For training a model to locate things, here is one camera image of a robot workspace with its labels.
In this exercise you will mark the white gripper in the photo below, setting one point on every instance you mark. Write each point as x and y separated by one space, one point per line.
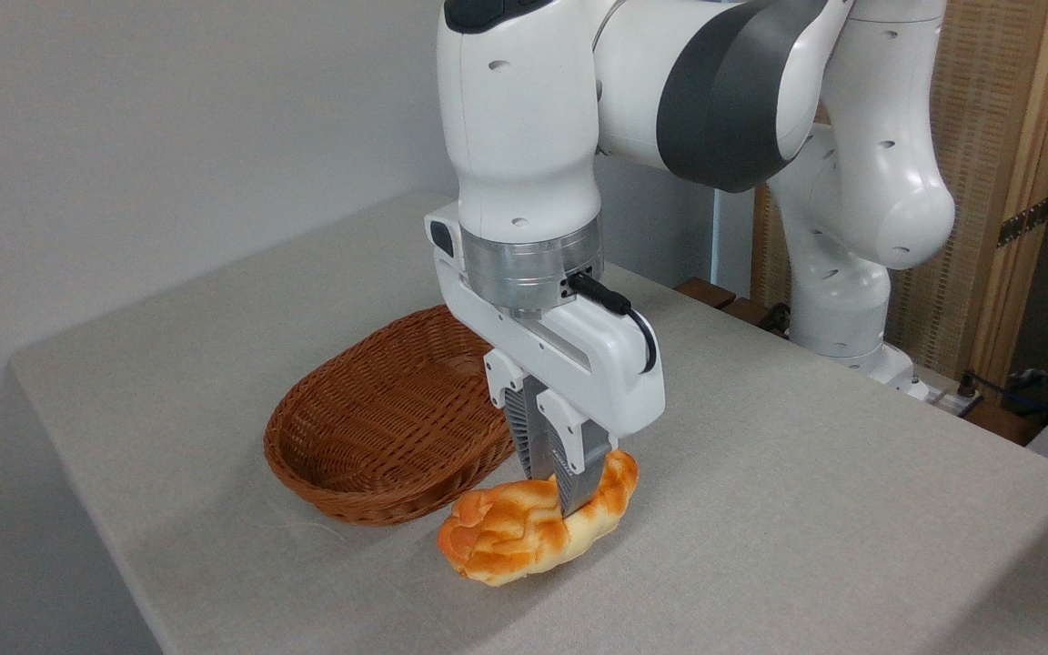
606 373

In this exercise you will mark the long striped bread loaf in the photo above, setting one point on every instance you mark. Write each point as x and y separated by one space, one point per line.
524 532

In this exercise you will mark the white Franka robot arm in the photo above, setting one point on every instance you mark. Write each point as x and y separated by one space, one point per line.
524 118

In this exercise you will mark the round orange bread roll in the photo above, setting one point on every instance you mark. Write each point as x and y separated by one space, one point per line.
451 543

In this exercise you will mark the brown oval wicker basket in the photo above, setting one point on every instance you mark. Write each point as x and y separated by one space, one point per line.
378 428

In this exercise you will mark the grey tablecloth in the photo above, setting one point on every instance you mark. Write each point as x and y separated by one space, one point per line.
806 509

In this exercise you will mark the white power strip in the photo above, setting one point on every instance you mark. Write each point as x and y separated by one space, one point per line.
947 398

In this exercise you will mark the metal screen hinge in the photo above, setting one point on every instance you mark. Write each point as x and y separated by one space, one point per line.
1024 221

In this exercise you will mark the wooden folding screen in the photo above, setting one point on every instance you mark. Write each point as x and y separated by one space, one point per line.
1006 109

